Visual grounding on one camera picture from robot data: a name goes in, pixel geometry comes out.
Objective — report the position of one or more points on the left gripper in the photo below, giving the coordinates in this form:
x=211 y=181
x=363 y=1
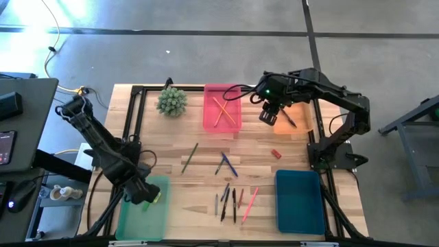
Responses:
x=140 y=192

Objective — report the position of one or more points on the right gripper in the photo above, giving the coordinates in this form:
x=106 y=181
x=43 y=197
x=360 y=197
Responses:
x=274 y=89

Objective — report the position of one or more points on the yellow eraser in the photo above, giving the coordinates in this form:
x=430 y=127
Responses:
x=157 y=198

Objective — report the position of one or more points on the black pen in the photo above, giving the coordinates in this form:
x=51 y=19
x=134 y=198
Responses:
x=225 y=206
x=289 y=119
x=234 y=206

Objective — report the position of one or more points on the red eraser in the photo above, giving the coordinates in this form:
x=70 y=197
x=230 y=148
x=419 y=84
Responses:
x=276 y=153

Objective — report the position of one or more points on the orange pencil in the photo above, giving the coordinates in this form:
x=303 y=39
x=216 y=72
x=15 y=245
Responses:
x=221 y=115
x=224 y=110

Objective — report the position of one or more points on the green pencil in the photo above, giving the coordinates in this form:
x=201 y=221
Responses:
x=189 y=158

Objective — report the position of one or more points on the blue pen with white print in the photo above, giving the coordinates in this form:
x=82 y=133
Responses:
x=225 y=192

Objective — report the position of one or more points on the pink pencil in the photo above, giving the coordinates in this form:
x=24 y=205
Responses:
x=250 y=205

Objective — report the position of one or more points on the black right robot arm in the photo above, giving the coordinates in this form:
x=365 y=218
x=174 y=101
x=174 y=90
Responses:
x=356 y=109

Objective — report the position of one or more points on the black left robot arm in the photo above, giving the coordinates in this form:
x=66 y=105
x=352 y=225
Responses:
x=103 y=144

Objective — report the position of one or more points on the orange plastic bin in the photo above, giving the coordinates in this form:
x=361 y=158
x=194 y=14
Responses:
x=302 y=120

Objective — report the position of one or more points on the green plastic bin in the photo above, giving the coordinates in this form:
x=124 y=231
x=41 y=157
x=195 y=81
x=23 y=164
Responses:
x=144 y=226

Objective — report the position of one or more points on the pink plastic bin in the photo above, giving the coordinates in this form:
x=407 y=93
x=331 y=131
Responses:
x=209 y=116

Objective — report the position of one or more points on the long blue pen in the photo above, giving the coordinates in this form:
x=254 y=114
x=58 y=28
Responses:
x=230 y=166

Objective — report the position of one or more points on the dark blue pen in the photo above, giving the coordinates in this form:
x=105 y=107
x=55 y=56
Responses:
x=219 y=166

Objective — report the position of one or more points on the grey pen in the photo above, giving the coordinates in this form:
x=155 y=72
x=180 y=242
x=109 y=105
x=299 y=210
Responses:
x=216 y=204

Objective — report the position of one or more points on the beige tape roll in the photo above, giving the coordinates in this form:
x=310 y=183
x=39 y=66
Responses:
x=58 y=193

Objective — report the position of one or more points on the red pen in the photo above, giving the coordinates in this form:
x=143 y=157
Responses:
x=241 y=199

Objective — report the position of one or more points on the blue plastic bin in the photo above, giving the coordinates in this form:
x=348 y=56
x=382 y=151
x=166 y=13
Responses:
x=300 y=202

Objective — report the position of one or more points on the artificial plant in white pot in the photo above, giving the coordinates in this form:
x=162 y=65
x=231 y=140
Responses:
x=172 y=101

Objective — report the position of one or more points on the yellow plug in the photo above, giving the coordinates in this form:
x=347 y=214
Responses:
x=82 y=91

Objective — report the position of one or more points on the black computer mouse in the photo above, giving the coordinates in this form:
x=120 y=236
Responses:
x=21 y=195

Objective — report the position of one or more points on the grey desk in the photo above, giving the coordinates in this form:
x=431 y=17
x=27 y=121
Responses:
x=31 y=120

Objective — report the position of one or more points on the smartphone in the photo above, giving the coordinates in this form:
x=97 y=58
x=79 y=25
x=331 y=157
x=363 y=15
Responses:
x=7 y=147

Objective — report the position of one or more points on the grey metal cart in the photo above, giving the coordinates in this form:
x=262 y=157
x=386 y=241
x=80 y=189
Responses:
x=406 y=151

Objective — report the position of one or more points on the black box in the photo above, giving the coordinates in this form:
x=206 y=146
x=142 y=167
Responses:
x=10 y=104

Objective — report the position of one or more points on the black aluminium table frame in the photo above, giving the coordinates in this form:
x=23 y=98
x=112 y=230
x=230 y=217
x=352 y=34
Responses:
x=192 y=88

